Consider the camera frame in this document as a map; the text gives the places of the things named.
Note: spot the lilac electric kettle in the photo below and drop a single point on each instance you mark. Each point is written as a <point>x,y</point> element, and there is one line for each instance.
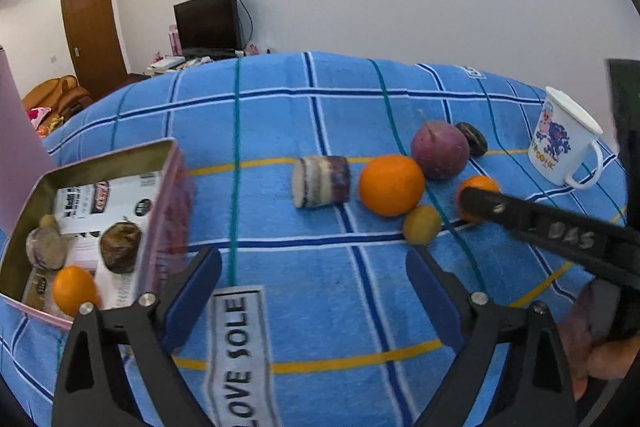
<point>23,160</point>

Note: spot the brown wooden door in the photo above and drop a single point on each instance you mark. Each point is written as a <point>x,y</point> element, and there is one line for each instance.
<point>92,39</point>

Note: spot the white printed mug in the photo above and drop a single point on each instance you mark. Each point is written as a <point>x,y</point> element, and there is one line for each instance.
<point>564,136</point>

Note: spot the pink floral cushion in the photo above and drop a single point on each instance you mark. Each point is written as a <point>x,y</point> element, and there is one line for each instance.
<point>37,115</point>

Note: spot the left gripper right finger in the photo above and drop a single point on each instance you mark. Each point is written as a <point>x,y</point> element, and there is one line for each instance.
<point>534,388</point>

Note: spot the yellow-green longan fruit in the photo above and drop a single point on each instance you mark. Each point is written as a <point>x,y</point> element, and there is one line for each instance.
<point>422,225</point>

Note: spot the large orange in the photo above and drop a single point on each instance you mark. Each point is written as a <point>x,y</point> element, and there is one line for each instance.
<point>391,185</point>

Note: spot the small orange kumquat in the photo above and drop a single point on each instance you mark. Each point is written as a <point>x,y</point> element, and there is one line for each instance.
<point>73,286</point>

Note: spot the dark shrivelled small fruit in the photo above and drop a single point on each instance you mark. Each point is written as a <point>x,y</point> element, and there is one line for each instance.
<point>477,142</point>

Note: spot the person's right hand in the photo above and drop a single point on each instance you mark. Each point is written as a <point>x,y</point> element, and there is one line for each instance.
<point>583,333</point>

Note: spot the purple round passion fruit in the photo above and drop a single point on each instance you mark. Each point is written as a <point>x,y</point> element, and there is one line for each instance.
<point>440,149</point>

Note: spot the small orange tangerine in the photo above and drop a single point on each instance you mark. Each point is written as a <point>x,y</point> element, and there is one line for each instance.
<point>485,183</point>

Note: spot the brown leather sofa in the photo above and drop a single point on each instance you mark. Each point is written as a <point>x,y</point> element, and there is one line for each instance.
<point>64,95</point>

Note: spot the white tv stand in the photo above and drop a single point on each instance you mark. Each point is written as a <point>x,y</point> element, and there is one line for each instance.
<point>169,64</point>

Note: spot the brown longan fruit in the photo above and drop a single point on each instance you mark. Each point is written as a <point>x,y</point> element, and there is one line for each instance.
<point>49,222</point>

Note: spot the pink metal tin box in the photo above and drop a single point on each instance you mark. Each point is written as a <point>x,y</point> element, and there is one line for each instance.
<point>29,290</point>

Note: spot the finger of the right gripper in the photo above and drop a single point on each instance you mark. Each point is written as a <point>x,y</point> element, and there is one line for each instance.
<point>601,248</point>

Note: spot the black television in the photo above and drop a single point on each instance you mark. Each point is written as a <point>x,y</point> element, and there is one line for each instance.
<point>209,25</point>

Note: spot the blue plaid towel cloth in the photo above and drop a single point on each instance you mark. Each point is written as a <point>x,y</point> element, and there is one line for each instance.
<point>341,340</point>

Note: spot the purple sugarcane piece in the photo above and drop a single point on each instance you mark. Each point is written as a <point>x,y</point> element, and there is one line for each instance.
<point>319,181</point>

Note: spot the dark wrinkled passion fruit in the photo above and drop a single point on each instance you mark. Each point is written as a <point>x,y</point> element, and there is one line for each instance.
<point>119,246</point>

